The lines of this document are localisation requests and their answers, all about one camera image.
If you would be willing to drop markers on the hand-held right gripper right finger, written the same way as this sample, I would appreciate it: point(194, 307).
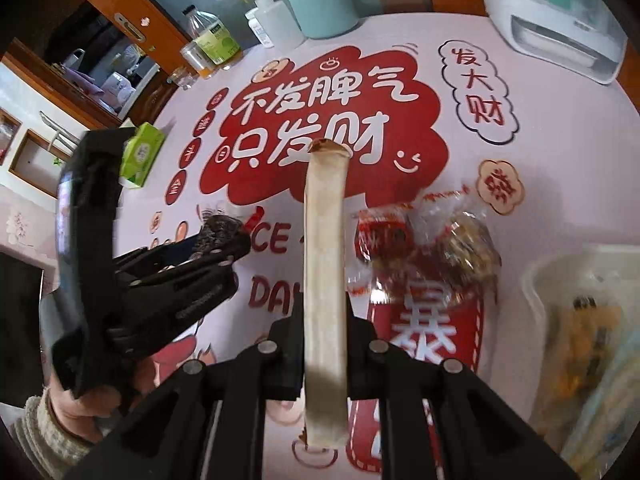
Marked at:
point(360, 360)

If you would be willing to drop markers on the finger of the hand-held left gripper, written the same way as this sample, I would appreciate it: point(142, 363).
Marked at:
point(170, 252)
point(220, 260)

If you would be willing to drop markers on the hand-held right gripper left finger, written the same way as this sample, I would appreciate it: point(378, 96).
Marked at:
point(287, 355)

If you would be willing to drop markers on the dark cookie packet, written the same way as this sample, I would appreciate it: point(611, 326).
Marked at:
point(220, 227)

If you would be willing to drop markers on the long beige snack packet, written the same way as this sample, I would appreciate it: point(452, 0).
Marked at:
point(325, 260)

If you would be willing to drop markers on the white plastic bin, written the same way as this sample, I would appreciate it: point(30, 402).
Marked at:
point(537, 280)

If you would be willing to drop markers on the person's left forearm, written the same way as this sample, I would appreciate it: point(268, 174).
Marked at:
point(40, 435)

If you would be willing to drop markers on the green tissue pack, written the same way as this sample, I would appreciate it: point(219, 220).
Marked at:
point(142, 152)

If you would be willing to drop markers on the red candy packet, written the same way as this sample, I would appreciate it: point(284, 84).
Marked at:
point(380, 235)

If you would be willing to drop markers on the clear brown snack packet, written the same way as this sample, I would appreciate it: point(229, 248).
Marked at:
point(465, 245)

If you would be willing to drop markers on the small clear jar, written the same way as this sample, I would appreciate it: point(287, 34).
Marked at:
point(197, 60)

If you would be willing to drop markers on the clear bottle green label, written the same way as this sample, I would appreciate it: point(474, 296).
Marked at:
point(215, 42)

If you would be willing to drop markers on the wooden glass door cabinet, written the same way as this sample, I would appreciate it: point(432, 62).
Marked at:
point(150, 15)

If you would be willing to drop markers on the white squeeze bottle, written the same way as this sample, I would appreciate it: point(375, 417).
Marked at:
point(275, 25)

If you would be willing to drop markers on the light blue snack packet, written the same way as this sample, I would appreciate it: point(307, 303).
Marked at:
point(610, 410)

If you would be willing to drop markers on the teal canister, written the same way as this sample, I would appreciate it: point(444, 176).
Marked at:
point(320, 10)

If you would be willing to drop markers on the white storage organizer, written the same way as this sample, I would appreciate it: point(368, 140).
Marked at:
point(550, 35)

